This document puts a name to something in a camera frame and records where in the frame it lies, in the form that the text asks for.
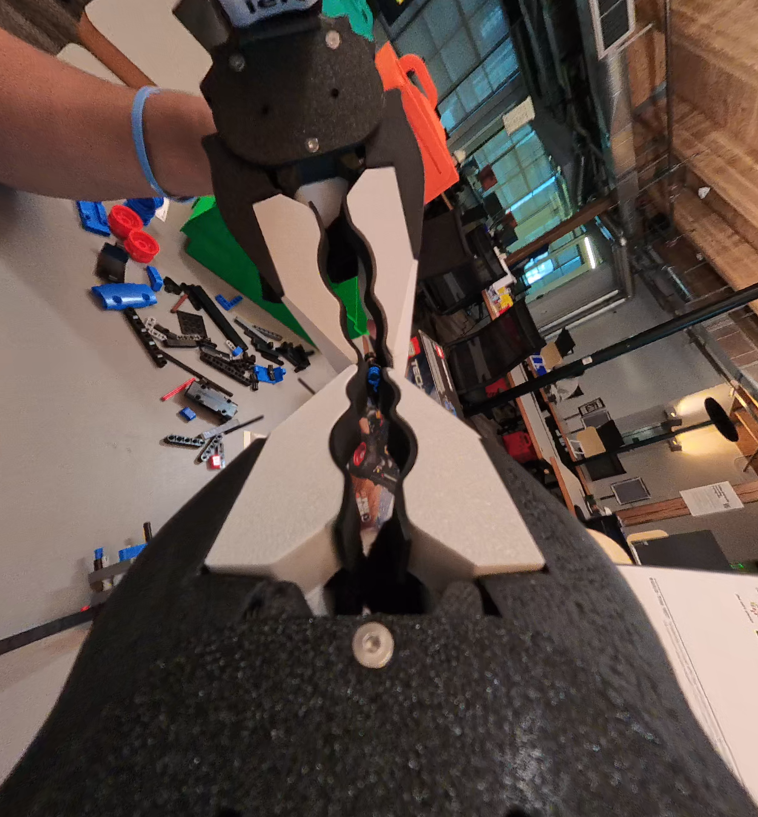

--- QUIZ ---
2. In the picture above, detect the blue curved lego panel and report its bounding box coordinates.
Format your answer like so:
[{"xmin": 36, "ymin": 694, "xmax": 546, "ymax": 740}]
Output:
[{"xmin": 92, "ymin": 283, "xmax": 158, "ymax": 311}]

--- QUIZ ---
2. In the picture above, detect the black office chair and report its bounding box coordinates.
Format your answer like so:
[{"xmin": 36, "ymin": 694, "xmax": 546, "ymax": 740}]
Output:
[{"xmin": 446, "ymin": 305, "xmax": 547, "ymax": 385}]

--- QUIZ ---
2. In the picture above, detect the tall black pole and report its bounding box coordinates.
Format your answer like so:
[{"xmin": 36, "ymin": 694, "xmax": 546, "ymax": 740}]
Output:
[{"xmin": 468, "ymin": 271, "xmax": 758, "ymax": 416}]

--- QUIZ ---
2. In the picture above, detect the blue wristband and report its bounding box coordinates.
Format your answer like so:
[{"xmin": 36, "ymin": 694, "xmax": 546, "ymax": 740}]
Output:
[{"xmin": 130, "ymin": 86, "xmax": 196, "ymax": 204}]

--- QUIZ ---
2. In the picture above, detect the pile of lego beams and panels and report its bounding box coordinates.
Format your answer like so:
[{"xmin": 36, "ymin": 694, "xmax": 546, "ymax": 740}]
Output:
[{"xmin": 75, "ymin": 197, "xmax": 319, "ymax": 470}]

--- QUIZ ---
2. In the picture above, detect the person's left hand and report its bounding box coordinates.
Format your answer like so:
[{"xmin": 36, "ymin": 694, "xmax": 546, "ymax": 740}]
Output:
[{"xmin": 146, "ymin": 94, "xmax": 219, "ymax": 197}]

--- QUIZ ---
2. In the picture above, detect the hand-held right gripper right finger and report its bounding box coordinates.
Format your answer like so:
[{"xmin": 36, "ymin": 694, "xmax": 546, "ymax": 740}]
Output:
[{"xmin": 384, "ymin": 369, "xmax": 547, "ymax": 593}]

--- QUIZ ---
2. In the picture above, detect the red lego wheel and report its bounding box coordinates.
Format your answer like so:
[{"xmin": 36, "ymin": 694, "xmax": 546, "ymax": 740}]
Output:
[
  {"xmin": 123, "ymin": 230, "xmax": 160, "ymax": 264},
  {"xmin": 107, "ymin": 204, "xmax": 145, "ymax": 240}
]

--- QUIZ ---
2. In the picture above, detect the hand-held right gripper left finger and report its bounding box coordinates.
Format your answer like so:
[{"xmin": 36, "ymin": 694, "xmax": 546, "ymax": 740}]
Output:
[{"xmin": 204, "ymin": 365, "xmax": 363, "ymax": 615}]

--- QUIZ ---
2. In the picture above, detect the orange plastic case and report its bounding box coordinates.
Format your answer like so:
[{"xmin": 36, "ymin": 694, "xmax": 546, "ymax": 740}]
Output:
[{"xmin": 375, "ymin": 41, "xmax": 461, "ymax": 206}]

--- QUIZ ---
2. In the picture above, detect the black stand with round disc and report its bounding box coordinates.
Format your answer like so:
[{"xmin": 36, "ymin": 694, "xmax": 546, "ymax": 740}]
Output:
[{"xmin": 599, "ymin": 396, "xmax": 741, "ymax": 462}]

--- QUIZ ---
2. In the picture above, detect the grey black lego chassis assembly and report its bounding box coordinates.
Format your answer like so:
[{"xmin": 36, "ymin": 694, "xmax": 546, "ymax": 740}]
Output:
[{"xmin": 88, "ymin": 522, "xmax": 153, "ymax": 591}]

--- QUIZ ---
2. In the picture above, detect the person's left forearm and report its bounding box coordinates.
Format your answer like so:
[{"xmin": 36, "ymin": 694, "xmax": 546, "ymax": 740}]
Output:
[{"xmin": 0, "ymin": 18, "xmax": 150, "ymax": 202}]

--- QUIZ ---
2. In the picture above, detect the lego set box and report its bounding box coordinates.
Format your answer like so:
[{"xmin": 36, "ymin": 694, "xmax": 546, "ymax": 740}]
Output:
[{"xmin": 347, "ymin": 329, "xmax": 464, "ymax": 534}]

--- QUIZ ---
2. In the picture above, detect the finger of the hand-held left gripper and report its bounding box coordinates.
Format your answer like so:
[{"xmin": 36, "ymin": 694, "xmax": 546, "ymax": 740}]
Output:
[
  {"xmin": 346, "ymin": 166, "xmax": 419, "ymax": 370},
  {"xmin": 253, "ymin": 193, "xmax": 363, "ymax": 372}
]

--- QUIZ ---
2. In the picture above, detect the printed instruction sheet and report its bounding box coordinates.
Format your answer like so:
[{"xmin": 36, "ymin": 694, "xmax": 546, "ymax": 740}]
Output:
[{"xmin": 615, "ymin": 565, "xmax": 758, "ymax": 817}]

